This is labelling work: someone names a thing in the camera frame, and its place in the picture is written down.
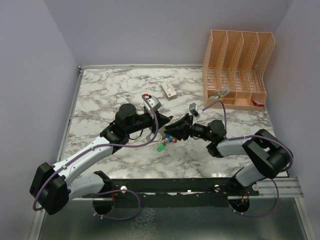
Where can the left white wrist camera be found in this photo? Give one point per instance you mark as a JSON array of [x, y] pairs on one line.
[[151, 102]]

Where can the small red box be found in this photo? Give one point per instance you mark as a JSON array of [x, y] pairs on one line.
[[258, 103]]

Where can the orange plastic file organizer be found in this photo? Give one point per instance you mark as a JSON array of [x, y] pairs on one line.
[[237, 59]]

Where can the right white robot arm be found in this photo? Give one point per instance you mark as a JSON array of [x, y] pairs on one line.
[[268, 156]]

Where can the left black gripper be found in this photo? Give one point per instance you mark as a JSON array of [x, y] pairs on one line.
[[162, 119]]

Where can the clear bag of items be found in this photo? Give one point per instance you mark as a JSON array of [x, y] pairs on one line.
[[220, 94]]

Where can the green key tag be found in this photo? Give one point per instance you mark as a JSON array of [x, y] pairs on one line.
[[161, 147]]

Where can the black metal base frame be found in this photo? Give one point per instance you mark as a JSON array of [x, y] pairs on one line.
[[167, 192]]

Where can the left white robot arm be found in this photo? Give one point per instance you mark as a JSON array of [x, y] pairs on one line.
[[50, 186]]

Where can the aluminium rail frame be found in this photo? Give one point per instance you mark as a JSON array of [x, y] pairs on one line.
[[40, 215]]

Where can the small white cardboard box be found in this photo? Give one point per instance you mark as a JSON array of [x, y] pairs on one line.
[[168, 90]]

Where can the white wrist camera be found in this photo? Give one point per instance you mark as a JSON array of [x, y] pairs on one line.
[[195, 111], [151, 102]]

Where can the large grey keyring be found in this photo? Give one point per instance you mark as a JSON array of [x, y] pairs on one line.
[[159, 137]]

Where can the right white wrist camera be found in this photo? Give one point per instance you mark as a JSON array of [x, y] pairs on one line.
[[195, 111]]

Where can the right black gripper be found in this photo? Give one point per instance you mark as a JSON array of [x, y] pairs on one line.
[[181, 132]]

